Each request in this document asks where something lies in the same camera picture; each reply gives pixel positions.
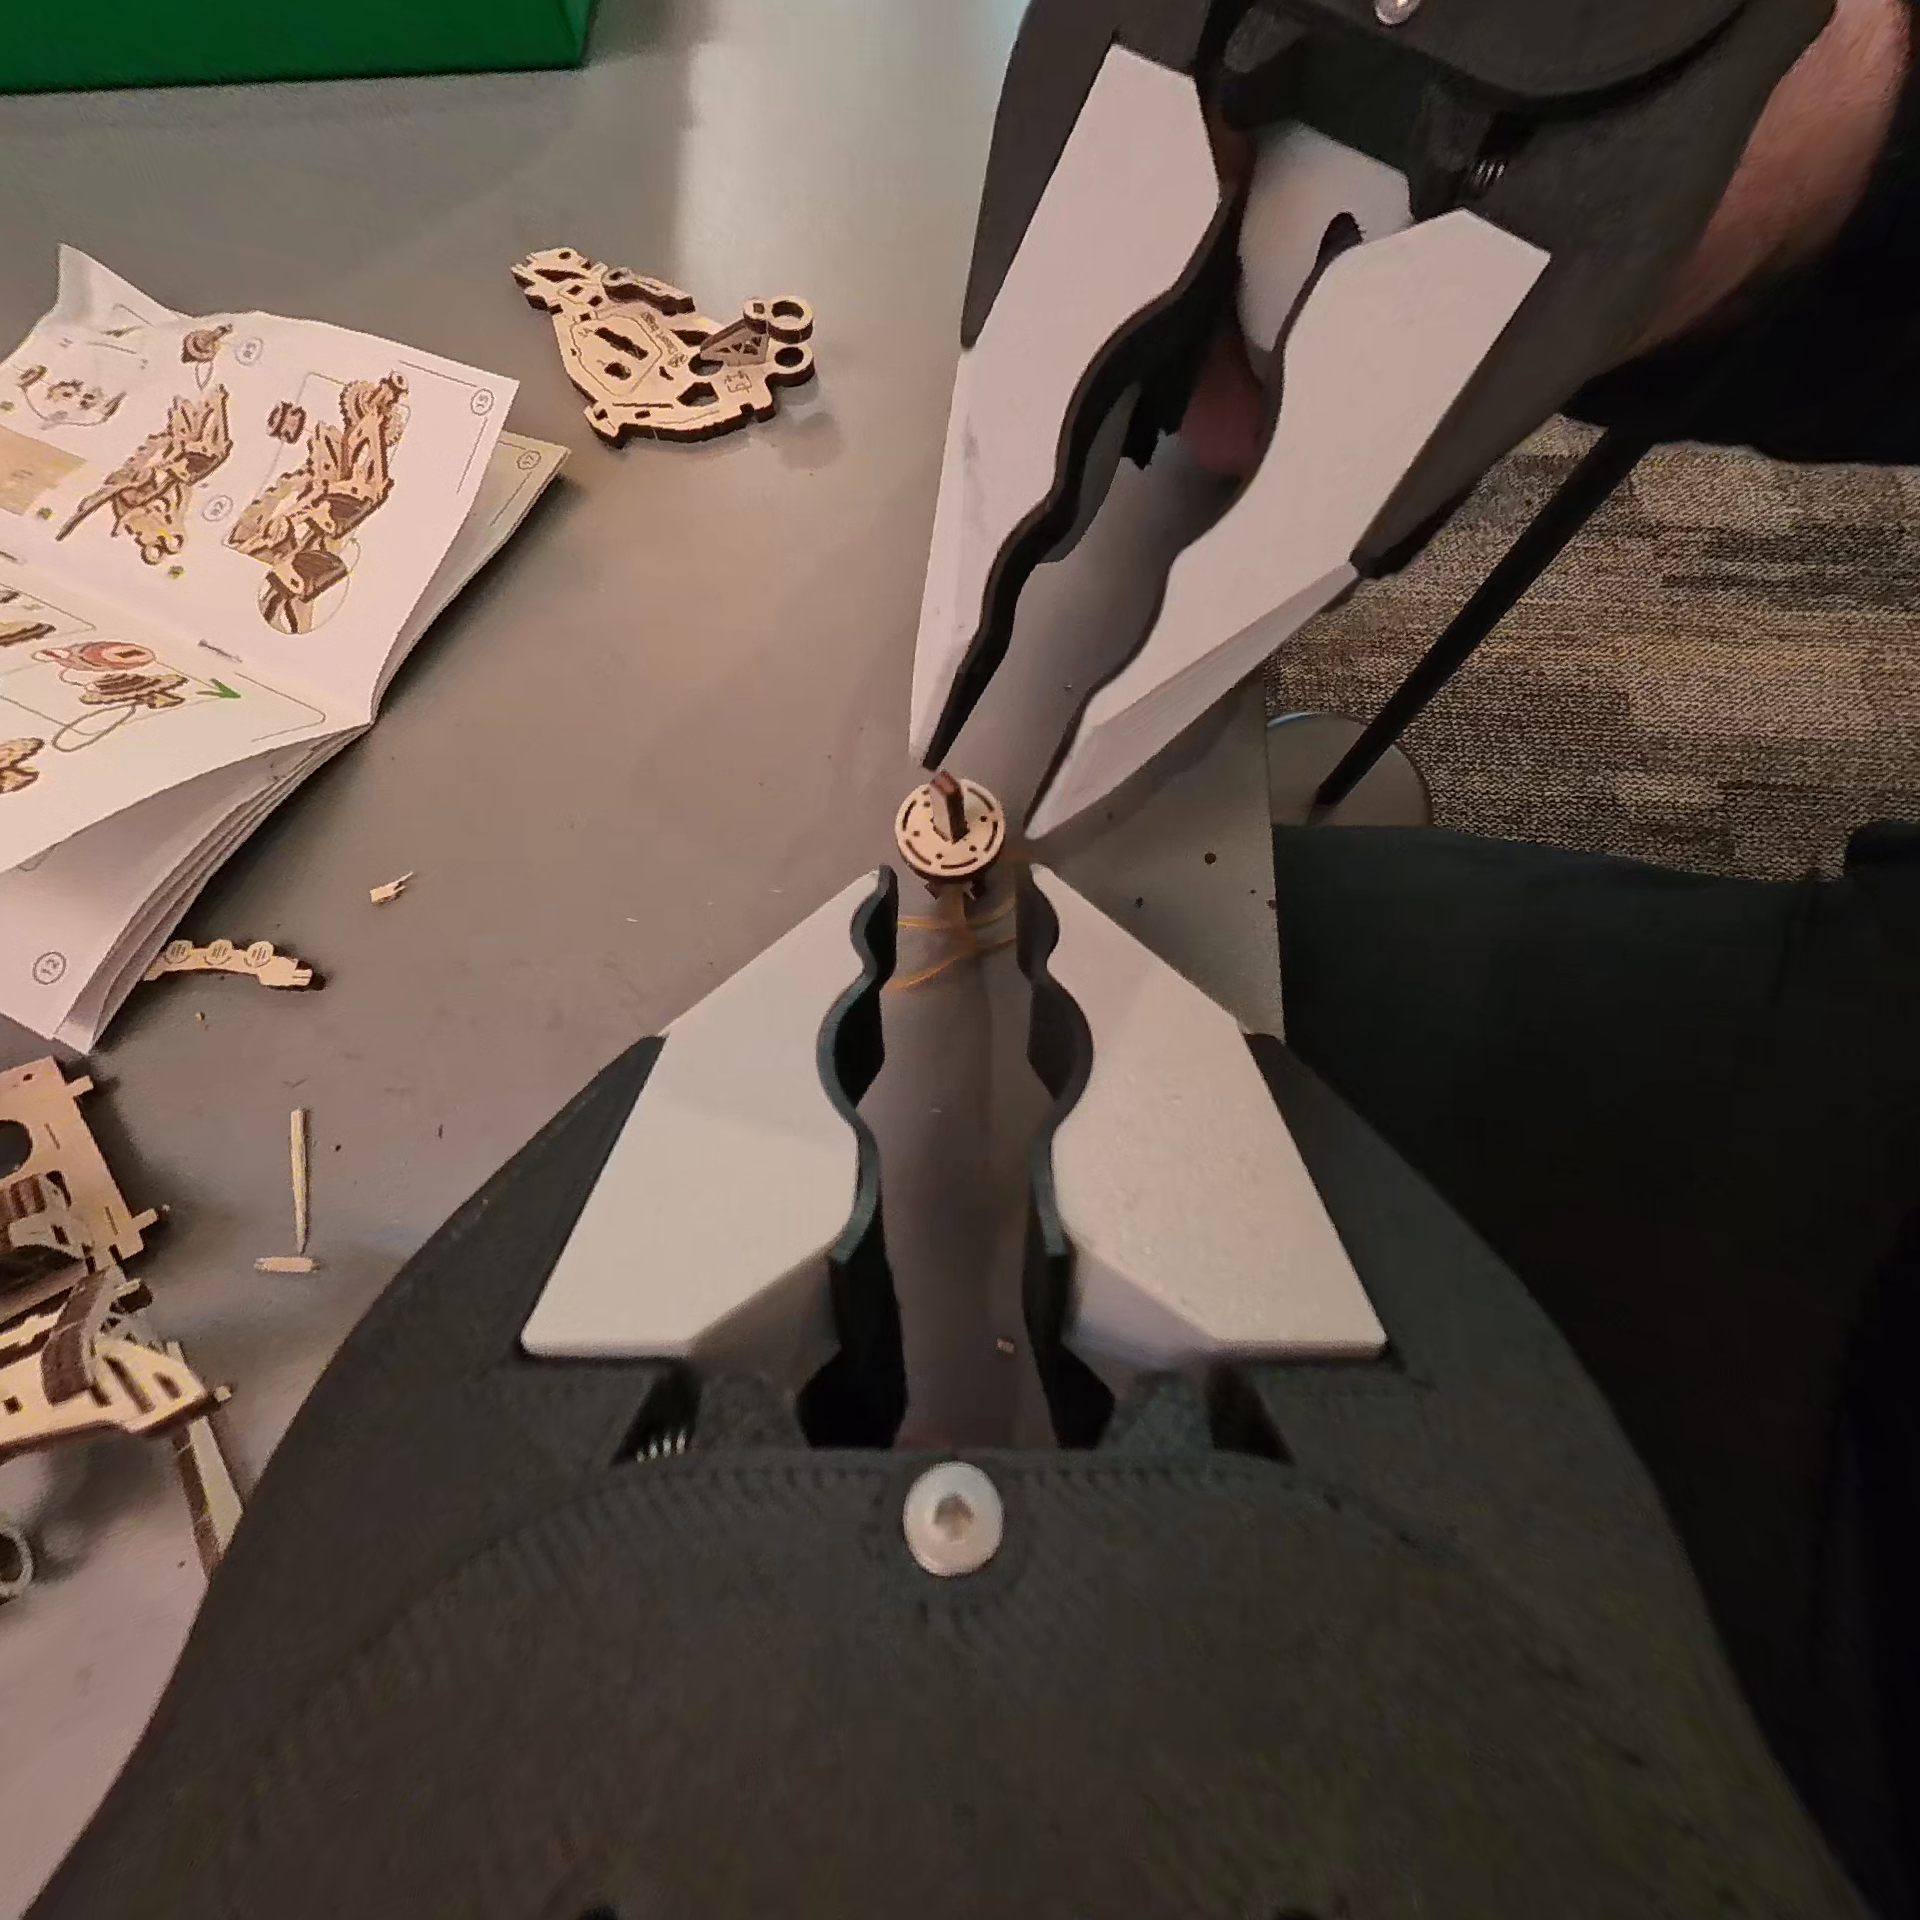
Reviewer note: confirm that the green plastic bin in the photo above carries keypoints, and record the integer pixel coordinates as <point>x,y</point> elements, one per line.
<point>299,37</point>

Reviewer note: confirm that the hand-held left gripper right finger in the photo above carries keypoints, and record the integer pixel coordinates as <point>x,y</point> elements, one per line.
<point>1214,1202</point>

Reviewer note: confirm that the wooden chassis assembly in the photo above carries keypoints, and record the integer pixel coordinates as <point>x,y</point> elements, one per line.
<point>674,398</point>

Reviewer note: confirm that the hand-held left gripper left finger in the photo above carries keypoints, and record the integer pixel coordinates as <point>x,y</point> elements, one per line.
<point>705,1202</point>

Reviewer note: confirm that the toothed wooden strip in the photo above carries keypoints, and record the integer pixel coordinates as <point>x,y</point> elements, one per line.
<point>224,957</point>

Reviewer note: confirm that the thin wooden sliver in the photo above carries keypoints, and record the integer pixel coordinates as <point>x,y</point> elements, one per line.
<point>299,1186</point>

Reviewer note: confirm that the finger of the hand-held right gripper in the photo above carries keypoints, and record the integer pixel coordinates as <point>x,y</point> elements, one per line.
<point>1049,271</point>
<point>1380,405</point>

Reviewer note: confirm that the black metal table leg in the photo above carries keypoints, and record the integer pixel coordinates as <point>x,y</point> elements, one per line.
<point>1470,629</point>

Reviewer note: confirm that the white instruction booklet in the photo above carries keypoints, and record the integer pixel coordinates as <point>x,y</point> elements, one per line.
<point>435,464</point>

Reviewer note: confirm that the wooden wheel axle assembly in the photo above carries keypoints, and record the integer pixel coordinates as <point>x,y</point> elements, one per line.
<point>944,840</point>

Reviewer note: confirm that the person's right hand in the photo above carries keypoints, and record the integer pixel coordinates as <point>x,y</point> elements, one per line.
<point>1816,150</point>

